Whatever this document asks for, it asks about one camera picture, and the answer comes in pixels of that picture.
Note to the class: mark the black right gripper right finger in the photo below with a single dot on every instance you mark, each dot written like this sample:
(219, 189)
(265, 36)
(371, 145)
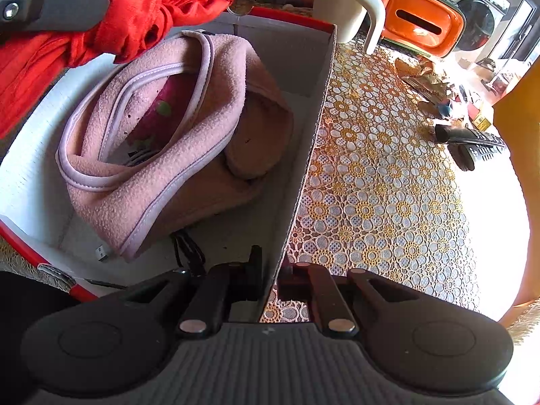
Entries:
(341, 306)

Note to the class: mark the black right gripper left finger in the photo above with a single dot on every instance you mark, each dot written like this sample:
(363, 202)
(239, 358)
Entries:
(196, 305)

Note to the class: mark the red fabric cloth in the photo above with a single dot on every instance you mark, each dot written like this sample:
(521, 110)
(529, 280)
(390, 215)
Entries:
(31, 62)

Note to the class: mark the white red-rimmed cardboard box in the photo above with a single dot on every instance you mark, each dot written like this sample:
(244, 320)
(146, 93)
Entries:
(37, 217)

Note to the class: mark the black dotted cloth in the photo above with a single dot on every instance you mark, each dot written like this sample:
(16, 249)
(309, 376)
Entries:
(189, 256)

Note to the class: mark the floral lace tablecloth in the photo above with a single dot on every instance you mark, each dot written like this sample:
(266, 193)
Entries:
(377, 194)

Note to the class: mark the pink plush strawberry toy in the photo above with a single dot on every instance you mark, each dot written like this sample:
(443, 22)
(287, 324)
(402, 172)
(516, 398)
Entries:
(164, 115)

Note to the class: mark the black remote control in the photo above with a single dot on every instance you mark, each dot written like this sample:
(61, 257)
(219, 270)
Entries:
(469, 147)

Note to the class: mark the crumpled snack wrappers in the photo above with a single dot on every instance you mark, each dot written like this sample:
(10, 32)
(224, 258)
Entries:
(424, 80)

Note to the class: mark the yellow chair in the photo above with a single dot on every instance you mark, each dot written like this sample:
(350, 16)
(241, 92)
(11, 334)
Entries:
(516, 117)

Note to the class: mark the orange green tissue box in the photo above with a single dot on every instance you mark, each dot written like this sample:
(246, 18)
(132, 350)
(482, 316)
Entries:
(433, 27)

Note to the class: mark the cream mug with steel rim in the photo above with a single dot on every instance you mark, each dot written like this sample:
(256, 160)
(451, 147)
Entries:
(348, 15)

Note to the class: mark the washing machine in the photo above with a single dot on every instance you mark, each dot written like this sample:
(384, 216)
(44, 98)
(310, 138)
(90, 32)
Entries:
(482, 17)

